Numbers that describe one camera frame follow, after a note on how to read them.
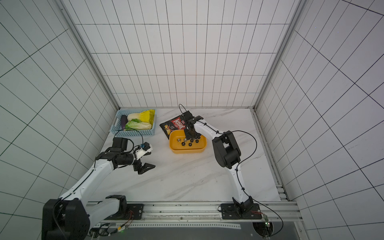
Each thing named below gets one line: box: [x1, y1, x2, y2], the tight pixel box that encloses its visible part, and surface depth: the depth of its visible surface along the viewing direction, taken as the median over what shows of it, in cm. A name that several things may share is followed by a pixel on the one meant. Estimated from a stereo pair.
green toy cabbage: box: [125, 118, 152, 131], surface depth 102 cm
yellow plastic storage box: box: [169, 129, 208, 154], surface depth 100 cm
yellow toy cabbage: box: [127, 109, 156, 126], surface depth 106 cm
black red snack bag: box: [159, 114, 187, 140], surface depth 109 cm
